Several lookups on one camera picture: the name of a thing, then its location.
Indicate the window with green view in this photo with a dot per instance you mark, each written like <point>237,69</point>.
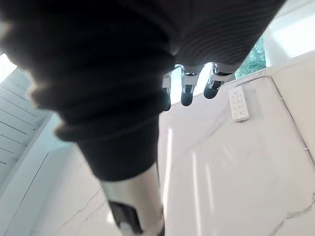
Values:
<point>254,59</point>

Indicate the white power strip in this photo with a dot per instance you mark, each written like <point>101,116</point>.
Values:
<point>238,104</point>

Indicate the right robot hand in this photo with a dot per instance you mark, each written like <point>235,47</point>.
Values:
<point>103,73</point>

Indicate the white slatted blind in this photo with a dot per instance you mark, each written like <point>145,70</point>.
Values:
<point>14,118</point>

